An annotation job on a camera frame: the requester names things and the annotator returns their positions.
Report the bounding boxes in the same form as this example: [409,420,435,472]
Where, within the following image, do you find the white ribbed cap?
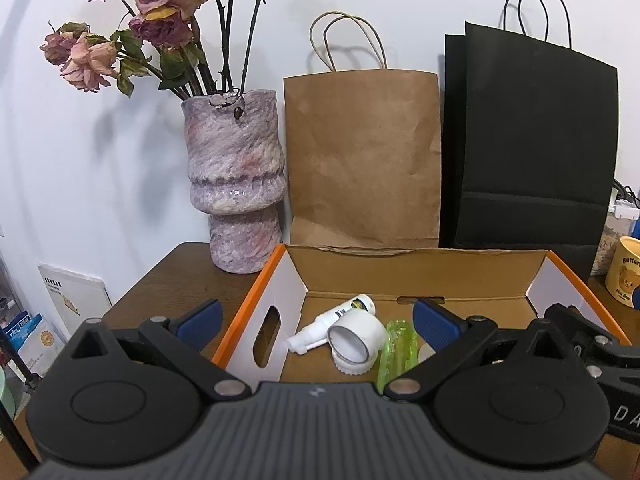
[331,347,375,375]

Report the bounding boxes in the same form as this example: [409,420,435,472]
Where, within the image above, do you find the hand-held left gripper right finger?
[382,298,571,403]

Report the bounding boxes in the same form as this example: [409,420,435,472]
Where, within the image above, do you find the blue and white box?
[0,310,66,376]

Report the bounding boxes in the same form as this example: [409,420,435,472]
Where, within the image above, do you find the brown paper bag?
[283,11,443,251]

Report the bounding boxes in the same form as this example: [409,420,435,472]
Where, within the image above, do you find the mottled pink ceramic vase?
[180,89,287,275]

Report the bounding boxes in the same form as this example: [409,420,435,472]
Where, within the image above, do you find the red cardboard box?
[211,243,633,396]

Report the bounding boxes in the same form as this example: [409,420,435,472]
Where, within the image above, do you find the yellow bear mug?
[605,236,640,306]

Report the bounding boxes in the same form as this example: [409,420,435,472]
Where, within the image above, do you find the black cable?
[612,179,640,206]

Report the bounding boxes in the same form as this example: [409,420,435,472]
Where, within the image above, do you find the clear food container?
[590,199,640,277]

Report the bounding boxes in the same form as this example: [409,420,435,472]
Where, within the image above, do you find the white spray bottle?
[286,294,376,356]

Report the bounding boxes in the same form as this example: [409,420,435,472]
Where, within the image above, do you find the green spray bottle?
[376,318,420,395]

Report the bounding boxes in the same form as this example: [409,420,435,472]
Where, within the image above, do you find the dried pink roses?
[39,0,291,111]

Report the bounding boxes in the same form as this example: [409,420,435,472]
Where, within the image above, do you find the white tape roll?
[327,308,388,365]

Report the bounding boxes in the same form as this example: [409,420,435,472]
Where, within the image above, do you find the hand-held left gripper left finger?
[70,299,252,403]

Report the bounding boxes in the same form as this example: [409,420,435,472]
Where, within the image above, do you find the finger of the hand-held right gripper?
[544,302,640,376]

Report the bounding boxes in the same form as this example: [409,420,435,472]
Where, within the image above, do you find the black paper bag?
[439,0,620,281]

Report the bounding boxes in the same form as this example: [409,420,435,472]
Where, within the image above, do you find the black light stand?
[0,327,43,471]

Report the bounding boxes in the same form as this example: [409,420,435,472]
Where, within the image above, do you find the white flat box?
[37,261,113,341]

